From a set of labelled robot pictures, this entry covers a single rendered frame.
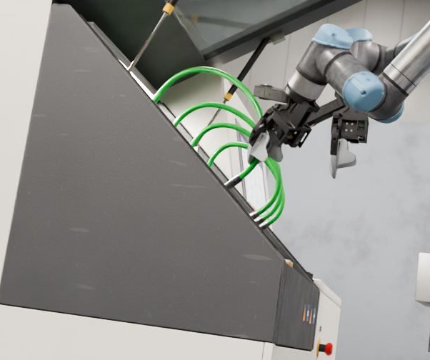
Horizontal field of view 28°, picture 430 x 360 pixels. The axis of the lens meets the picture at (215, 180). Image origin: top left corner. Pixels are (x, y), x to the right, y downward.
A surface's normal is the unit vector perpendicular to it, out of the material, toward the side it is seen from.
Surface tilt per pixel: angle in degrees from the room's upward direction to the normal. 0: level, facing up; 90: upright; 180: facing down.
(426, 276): 90
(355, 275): 82
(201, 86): 90
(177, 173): 90
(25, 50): 90
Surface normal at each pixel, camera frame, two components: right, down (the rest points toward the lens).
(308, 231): -0.35, -0.36
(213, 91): -0.22, -0.21
